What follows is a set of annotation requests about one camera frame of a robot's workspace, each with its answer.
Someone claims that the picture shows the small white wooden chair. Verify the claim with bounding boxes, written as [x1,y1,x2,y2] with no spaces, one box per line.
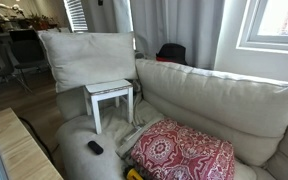
[83,78,135,135]

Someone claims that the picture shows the beige fabric sofa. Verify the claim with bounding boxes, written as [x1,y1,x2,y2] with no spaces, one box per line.
[55,58,288,180]

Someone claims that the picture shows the large beige pillow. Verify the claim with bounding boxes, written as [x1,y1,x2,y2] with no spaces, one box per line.
[38,31,138,94]

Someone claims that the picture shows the black floor cable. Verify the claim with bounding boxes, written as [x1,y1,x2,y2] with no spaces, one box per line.
[17,116,56,165]

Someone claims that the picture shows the red patterned blanket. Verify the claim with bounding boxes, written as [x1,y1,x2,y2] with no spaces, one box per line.
[130,119,236,180]

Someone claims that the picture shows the folded beige cloth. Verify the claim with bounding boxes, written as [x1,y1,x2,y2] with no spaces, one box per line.
[115,124,152,160]

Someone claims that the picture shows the grey curtain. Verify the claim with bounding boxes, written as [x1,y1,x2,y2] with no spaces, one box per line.
[81,0,226,70]

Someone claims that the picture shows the black remote control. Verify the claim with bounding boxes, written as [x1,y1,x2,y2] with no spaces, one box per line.
[87,140,104,155]

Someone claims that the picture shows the yellow black tool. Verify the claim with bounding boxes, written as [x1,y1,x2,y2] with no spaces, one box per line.
[123,166,144,180]

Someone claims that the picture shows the black hat red band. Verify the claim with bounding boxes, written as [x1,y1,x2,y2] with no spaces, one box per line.
[155,42,189,66]

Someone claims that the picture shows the light wooden table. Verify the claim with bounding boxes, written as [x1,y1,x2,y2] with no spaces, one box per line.
[0,107,64,180]

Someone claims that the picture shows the potted plants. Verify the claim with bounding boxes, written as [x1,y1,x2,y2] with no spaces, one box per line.
[28,13,59,30]

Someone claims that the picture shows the white window frame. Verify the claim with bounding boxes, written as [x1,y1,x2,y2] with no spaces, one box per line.
[236,0,288,53]

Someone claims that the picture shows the white window blinds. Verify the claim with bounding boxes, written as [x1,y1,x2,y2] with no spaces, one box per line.
[63,0,89,34]

